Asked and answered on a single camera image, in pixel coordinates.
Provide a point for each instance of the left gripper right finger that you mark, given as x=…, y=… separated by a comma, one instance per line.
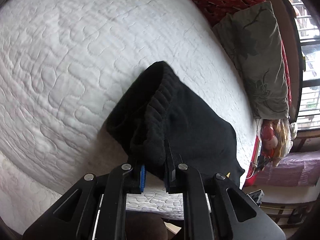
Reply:
x=171, y=164

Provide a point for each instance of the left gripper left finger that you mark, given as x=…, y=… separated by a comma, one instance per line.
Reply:
x=137, y=179

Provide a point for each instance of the black pants yellow patch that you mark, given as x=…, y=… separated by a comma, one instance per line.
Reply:
x=159, y=106

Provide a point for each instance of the brown trousered knee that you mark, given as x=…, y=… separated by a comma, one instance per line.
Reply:
x=144, y=225

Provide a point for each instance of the doll in plastic bag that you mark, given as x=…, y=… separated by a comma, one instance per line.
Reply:
x=277, y=139

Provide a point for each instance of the pink wrapped bundle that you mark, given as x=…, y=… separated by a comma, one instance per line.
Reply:
x=296, y=169

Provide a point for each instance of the white quilted mattress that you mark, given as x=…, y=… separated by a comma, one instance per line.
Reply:
x=65, y=64

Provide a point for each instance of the grey floral pillow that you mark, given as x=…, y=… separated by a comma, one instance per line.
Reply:
x=251, y=38

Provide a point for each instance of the window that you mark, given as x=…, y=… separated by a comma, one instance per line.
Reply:
x=308, y=32

